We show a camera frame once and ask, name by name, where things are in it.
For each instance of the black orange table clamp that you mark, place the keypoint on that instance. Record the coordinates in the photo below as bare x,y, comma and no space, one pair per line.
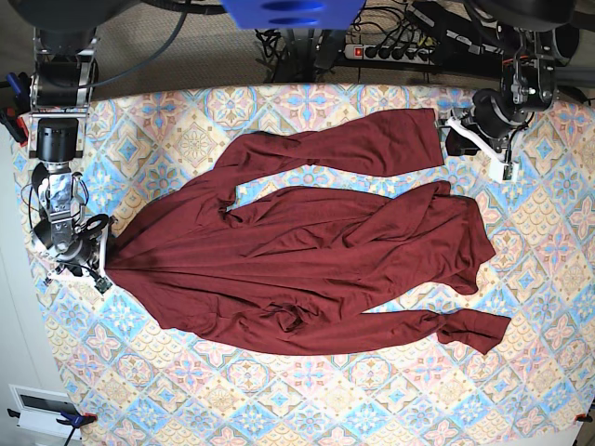
14,125

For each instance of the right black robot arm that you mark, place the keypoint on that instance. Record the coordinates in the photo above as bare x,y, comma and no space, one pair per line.
65,69

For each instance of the white power strip red switch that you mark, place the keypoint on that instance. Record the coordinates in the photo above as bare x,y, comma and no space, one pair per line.
405,54

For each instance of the orange corner clamp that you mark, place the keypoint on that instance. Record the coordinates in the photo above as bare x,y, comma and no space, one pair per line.
584,418

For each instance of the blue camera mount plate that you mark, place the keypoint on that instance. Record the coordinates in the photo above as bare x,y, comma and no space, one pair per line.
293,14

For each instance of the white wall socket box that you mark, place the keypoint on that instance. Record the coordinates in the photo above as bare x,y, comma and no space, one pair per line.
39,410

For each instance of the blue black bar clamp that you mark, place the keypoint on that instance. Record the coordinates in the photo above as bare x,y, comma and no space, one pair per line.
70,418

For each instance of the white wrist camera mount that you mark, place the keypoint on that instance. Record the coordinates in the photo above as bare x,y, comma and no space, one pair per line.
502,168
101,285

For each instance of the blue clamp upper left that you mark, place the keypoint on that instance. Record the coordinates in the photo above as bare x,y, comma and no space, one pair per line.
20,84

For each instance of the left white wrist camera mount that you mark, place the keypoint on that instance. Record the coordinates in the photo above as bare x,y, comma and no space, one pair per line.
502,168

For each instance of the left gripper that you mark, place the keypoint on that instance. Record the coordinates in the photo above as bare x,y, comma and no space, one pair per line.
492,119

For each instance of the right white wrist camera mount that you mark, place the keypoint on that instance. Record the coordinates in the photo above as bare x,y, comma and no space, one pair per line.
101,285

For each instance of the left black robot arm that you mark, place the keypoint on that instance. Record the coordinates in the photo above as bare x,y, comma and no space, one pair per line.
526,87

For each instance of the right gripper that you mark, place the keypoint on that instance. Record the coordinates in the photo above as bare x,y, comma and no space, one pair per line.
83,259

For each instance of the patterned tablecloth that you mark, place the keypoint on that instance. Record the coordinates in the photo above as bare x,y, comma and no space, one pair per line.
150,386

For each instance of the dark red t-shirt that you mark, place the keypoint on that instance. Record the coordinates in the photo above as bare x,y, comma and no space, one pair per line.
302,270

